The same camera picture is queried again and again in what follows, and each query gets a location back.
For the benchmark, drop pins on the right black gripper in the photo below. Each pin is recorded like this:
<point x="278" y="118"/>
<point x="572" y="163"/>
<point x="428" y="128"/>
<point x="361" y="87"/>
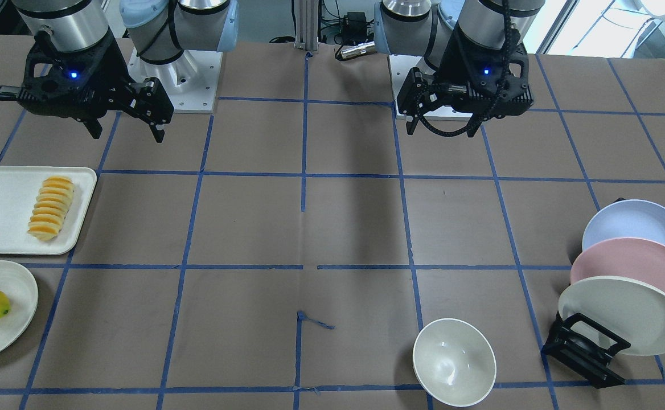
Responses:
<point x="106" y="73"/>

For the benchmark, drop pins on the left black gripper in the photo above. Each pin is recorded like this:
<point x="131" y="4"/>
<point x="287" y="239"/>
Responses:
<point x="450" y="66"/>

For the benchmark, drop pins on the blue plate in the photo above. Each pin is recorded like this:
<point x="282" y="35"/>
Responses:
<point x="634" y="217"/>

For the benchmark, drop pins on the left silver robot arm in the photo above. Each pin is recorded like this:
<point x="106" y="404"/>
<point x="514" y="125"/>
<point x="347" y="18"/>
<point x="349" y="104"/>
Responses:
<point x="423" y="28"/>

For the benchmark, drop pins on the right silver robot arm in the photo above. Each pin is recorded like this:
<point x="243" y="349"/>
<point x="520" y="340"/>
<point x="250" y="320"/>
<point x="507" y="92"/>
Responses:
<point x="161" y="30"/>

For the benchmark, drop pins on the pink plate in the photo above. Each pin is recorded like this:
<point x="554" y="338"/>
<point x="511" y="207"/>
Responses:
<point x="631" y="257"/>

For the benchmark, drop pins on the white round plate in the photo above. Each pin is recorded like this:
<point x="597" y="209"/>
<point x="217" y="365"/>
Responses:
<point x="19" y="285"/>

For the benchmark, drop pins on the black plate rack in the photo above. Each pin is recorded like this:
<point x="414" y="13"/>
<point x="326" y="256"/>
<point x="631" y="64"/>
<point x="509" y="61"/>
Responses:
<point x="582" y="355"/>

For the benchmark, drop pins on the cream plate in rack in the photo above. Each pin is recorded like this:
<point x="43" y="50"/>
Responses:
<point x="632" y="310"/>

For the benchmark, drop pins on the white rectangular tray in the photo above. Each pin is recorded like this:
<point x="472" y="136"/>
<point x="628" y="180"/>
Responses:
<point x="19" y="186"/>

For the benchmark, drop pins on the white bowl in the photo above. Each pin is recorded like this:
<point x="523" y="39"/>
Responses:
<point x="454" y="362"/>

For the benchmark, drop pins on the aluminium frame post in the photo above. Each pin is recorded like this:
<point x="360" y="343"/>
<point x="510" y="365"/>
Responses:
<point x="306" y="25"/>

